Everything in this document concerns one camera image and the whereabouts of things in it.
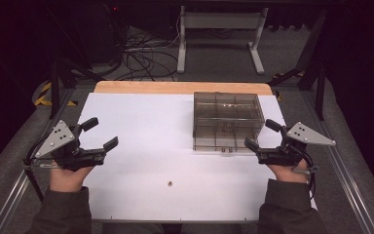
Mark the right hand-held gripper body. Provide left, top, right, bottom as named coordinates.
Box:
left=257, top=121, right=337, bottom=167

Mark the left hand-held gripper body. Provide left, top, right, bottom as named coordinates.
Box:
left=34, top=119, right=107, bottom=173

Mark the person's right hand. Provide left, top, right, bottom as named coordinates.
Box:
left=266, top=160, right=310, bottom=184

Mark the person's left hand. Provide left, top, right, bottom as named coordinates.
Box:
left=49, top=165, right=95, bottom=193

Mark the clear smoky compartment box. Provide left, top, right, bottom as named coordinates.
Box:
left=192, top=91, right=266, bottom=154

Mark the yellow and black hazard tape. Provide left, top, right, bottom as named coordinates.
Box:
left=33, top=82, right=79, bottom=107

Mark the white sheet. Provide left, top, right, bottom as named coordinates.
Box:
left=77, top=92, right=318, bottom=222

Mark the black tripod stand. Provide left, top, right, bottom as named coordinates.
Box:
left=43, top=6, right=106, bottom=120

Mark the black metal stand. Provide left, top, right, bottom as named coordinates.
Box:
left=267, top=9, right=327, bottom=122

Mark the black equipment box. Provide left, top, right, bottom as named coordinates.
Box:
left=86, top=2, right=126, bottom=66

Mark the white metal stand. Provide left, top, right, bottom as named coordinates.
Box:
left=176, top=5, right=270, bottom=76

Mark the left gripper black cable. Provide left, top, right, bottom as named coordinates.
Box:
left=22, top=135, right=58, bottom=203

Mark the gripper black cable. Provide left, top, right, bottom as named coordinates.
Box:
left=296, top=149, right=318, bottom=200
left=22, top=135, right=58, bottom=203

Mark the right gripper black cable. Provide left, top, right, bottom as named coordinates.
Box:
left=296, top=149, right=318, bottom=200

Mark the aluminium frame rail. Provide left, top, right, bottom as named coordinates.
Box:
left=0, top=88, right=76, bottom=234
left=300, top=91, right=374, bottom=234

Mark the tangle of floor cables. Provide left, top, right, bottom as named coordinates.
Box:
left=115, top=27, right=180, bottom=82

